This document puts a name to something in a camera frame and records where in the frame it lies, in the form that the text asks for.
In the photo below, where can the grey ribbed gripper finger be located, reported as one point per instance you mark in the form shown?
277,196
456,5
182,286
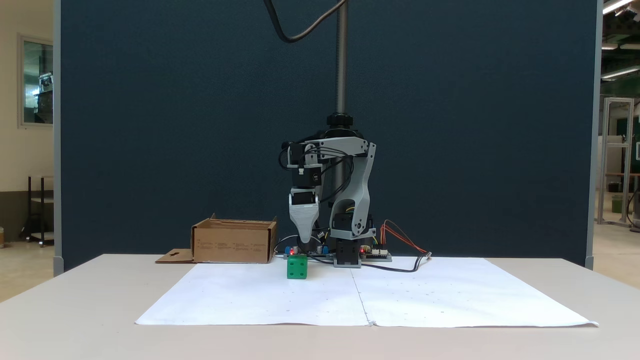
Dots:
304,220

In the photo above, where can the green die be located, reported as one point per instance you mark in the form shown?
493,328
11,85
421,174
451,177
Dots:
297,267

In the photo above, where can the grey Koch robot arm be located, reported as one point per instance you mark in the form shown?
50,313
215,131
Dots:
357,200

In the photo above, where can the green bin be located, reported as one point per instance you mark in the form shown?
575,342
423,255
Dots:
617,204

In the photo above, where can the blue circuit board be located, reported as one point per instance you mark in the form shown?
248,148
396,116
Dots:
316,252

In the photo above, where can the brown cardboard box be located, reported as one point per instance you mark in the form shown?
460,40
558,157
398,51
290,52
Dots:
232,245

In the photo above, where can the white paper sheet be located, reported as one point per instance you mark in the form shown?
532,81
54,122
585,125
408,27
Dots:
260,295
475,295

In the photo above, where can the dark blue partition panel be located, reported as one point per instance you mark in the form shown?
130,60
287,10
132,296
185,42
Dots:
150,125

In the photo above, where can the black shelf cart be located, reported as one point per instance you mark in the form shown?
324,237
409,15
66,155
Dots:
30,210

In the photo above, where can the fluorescent ceiling light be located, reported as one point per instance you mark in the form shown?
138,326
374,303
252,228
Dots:
620,72
617,5

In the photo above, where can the camera stand with metal pole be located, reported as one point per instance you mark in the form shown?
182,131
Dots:
341,60

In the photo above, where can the wall window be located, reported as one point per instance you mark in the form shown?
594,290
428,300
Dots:
37,85

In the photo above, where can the aluminium profile frame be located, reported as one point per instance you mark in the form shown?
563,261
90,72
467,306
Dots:
602,160

